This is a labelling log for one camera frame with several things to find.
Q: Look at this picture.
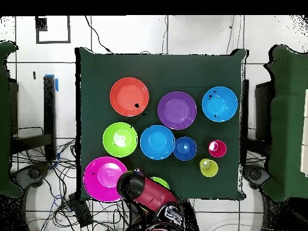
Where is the green plastic bowl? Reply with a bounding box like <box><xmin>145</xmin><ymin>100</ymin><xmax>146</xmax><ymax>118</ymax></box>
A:
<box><xmin>102</xmin><ymin>122</ymin><xmax>138</xmax><ymax>158</ymax></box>
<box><xmin>150</xmin><ymin>176</ymin><xmax>170</xmax><ymax>190</ymax></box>

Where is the light blue plastic bowl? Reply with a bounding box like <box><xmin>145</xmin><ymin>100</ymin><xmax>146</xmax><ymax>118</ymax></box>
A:
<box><xmin>201</xmin><ymin>86</ymin><xmax>239</xmax><ymax>123</ymax></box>
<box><xmin>140</xmin><ymin>125</ymin><xmax>176</xmax><ymax>161</ymax></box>

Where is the purple plastic bowl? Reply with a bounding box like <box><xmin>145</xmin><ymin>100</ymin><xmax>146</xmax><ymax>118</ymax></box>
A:
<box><xmin>157</xmin><ymin>91</ymin><xmax>197</xmax><ymax>131</ymax></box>

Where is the small dark blue bowl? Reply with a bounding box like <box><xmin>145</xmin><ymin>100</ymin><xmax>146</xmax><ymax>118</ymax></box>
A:
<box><xmin>173</xmin><ymin>136</ymin><xmax>197</xmax><ymax>161</ymax></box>

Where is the orange plastic bowl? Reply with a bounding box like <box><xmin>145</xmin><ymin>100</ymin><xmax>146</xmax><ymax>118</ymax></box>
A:
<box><xmin>109</xmin><ymin>76</ymin><xmax>150</xmax><ymax>118</ymax></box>

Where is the dark green tablecloth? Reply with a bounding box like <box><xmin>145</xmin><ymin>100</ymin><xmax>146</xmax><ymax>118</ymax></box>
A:
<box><xmin>75</xmin><ymin>47</ymin><xmax>248</xmax><ymax>202</ymax></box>

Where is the red plastic cup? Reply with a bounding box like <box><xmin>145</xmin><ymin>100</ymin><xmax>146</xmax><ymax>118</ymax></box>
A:
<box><xmin>208</xmin><ymin>140</ymin><xmax>227</xmax><ymax>159</ymax></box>

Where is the yellow plastic cup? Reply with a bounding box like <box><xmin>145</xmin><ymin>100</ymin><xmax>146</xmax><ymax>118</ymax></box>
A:
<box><xmin>199</xmin><ymin>158</ymin><xmax>219</xmax><ymax>178</ymax></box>

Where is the pink plastic bowl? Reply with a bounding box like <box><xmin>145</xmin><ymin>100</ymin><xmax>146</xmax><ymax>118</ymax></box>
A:
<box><xmin>82</xmin><ymin>156</ymin><xmax>129</xmax><ymax>203</ymax></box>

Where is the black metal stand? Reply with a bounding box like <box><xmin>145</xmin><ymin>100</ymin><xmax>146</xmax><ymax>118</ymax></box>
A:
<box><xmin>9</xmin><ymin>74</ymin><xmax>58</xmax><ymax>162</ymax></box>

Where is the black power box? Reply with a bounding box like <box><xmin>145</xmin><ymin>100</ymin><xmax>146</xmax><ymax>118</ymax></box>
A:
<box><xmin>68</xmin><ymin>192</ymin><xmax>94</xmax><ymax>228</ymax></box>

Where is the green cloth-covered table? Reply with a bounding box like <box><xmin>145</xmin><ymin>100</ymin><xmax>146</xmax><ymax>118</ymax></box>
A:
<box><xmin>0</xmin><ymin>40</ymin><xmax>23</xmax><ymax>199</ymax></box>
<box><xmin>260</xmin><ymin>44</ymin><xmax>308</xmax><ymax>202</ymax></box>

